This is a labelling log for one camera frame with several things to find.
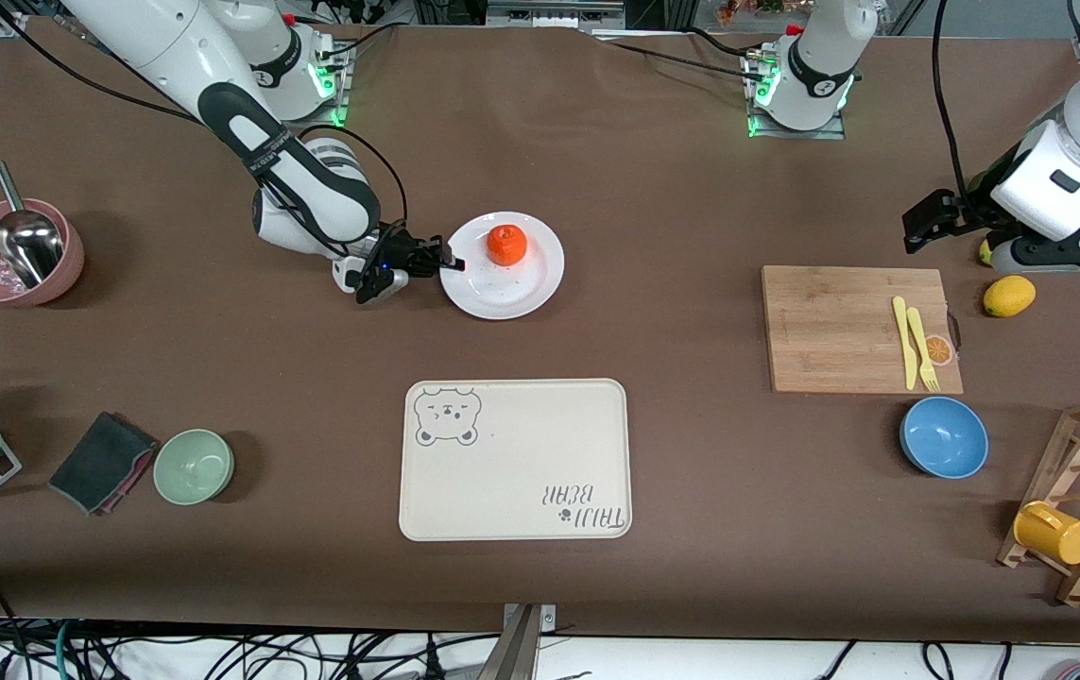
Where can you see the cream bear print tray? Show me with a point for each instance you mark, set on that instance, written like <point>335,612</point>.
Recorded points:
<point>515,472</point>

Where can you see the blue bowl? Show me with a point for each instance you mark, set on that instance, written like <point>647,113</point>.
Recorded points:
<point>944,436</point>

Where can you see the yellow plastic knife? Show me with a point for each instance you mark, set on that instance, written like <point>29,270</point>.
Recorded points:
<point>905,345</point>

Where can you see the orange fruit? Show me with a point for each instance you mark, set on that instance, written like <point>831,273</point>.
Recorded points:
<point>507,245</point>

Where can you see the yellow lemon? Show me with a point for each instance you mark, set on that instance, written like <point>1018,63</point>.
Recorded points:
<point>1009,296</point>
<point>985,255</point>

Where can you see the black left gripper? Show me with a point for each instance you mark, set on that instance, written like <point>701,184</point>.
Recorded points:
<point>971,205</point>

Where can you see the light green bowl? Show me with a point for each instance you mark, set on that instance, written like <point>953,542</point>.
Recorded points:
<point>194,466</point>

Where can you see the metal scoop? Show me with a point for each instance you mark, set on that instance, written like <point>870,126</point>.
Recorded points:
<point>29,246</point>

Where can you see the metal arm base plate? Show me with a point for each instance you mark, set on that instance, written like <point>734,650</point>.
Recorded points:
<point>339,104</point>
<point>837,132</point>

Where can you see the aluminium corner bracket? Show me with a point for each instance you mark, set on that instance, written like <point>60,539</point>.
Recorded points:
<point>15,26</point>

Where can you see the yellow cup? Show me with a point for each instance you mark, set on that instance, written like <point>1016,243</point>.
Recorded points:
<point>1059,534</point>

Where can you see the orange slice toy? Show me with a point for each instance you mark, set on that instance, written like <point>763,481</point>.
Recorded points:
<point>940,350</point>

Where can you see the pink folded cloth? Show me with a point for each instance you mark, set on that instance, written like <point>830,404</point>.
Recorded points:
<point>136,477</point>

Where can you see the yellow plastic fork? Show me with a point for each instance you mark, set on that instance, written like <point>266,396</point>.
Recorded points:
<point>921,340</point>

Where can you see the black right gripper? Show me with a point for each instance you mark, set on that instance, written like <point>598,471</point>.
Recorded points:
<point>400,255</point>

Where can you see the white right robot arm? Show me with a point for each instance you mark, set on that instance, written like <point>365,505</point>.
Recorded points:
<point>171,47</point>

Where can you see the wooden cutting board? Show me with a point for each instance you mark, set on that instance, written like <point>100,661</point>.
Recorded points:
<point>832,331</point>

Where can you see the aluminium frame rail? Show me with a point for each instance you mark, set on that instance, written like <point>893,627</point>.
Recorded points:
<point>549,14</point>

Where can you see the white round plate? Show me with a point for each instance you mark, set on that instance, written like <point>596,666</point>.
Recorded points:
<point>511,288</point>

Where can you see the dark grey folded cloth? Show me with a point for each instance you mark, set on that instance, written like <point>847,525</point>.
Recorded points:
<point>95,458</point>

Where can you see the pink bowl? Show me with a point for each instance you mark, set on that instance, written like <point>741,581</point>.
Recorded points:
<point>58,274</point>

